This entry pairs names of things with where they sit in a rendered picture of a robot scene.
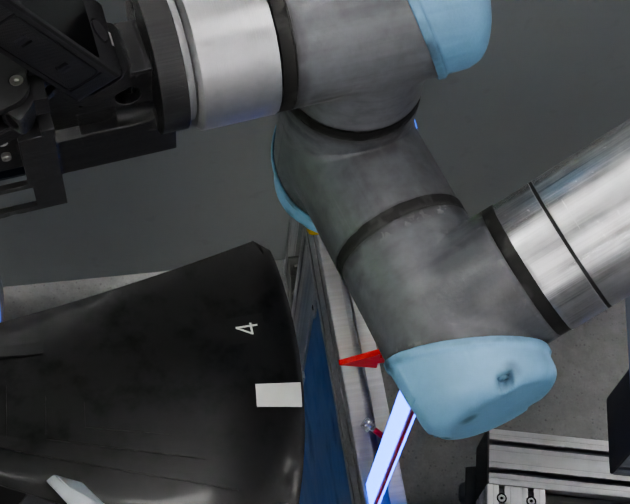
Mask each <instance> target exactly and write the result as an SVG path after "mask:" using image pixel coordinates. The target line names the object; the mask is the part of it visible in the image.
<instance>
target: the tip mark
mask: <svg viewBox="0 0 630 504"><path fill-rule="evenodd" d="M255 386H256V400H257V407H302V395H301V382H296V383H268V384H255Z"/></svg>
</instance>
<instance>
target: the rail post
mask: <svg viewBox="0 0 630 504"><path fill-rule="evenodd" d="M314 290H315V289H314V283H313V277H312V272H311V266H310V260H309V254H308V249H307V243H306V237H305V232H304V226H303V229H302V236H301V244H300V251H299V259H298V266H297V274H296V281H295V289H294V296H293V304H292V311H291V313H292V317H293V322H294V326H295V331H296V336H297V341H298V347H299V353H300V360H301V368H302V362H303V356H304V350H305V344H306V338H307V332H308V326H309V320H310V314H311V306H312V300H313V296H314Z"/></svg>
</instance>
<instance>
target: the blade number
mask: <svg viewBox="0 0 630 504"><path fill-rule="evenodd" d="M225 322H226V327H227V332H228V338H229V344H230V345H233V344H242V343H250V342H259V341H267V335H266V330H265V325H264V320H263V316H262V313H258V314H252V315H246V316H240V317H235V318H229V319H225Z"/></svg>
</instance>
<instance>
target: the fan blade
mask: <svg viewBox="0 0 630 504"><path fill-rule="evenodd" d="M258 313H262V316H263V320H264V325H265V330H266V335H267V341H259V342H250V343H242V344H233V345H230V344H229V338H228V332H227V327H226V322H225V319H229V318H235V317H240V316H246V315H252V314H258ZM296 382H301V395H302V407H257V400H256V386H255V384H268V383H296ZM304 447H305V405H304V388H303V377H302V368H301V360H300V353H299V347H298V341H297V336H296V331H295V326H294V322H293V317H292V313H291V309H290V306H289V302H288V298H287V295H286V291H285V288H284V285H283V282H282V279H281V276H280V273H279V270H278V267H277V265H276V262H275V260H274V258H273V255H272V253H271V251H270V250H268V249H267V248H265V247H263V246H261V245H259V244H258V243H256V242H254V241H251V242H249V243H246V244H243V245H241V246H238V247H235V248H232V249H230V250H227V251H224V252H222V253H219V254H216V255H213V256H210V257H208V258H205V259H202V260H199V261H196V262H193V263H191V264H188V265H185V266H182V267H179V268H176V269H173V270H170V271H167V272H164V273H161V274H159V275H156V276H153V277H150V278H147V279H144V280H140V281H137V282H134V283H131V284H128V285H125V286H122V287H119V288H116V289H113V290H110V291H106V292H103V293H100V294H97V295H94V296H90V297H87V298H84V299H81V300H77V301H74V302H71V303H67V304H64V305H61V306H57V307H54V308H50V309H47V310H44V311H40V312H37V313H33V314H30V315H26V316H22V317H19V318H15V319H12V320H8V321H4V322H0V486H2V487H6V488H9V489H12V490H15V491H18V492H22V493H25V494H28V495H31V496H35V497H38V498H41V499H44V500H48V501H51V502H54V503H57V504H67V503H66V502H65V501H64V500H63V499H62V497H61V496H60V495H59V494H58V493H57V492H56V491H55V490H54V489H53V488H52V487H51V486H50V485H49V484H48V482H47V480H48V479H49V478H50V477H51V476H53V475H57V476H61V477H64V478H68V479H71V480H75V481H78V482H82V483H83V484H84V485H85V486H86V487H87V488H88V489H89V490H90V491H91V492H92V493H94V495H96V496H97V497H98V498H99V499H100V500H101V501H102V502H103V503H104V504H278V503H286V504H299V499H300V492H301V484H302V475H303V463H304Z"/></svg>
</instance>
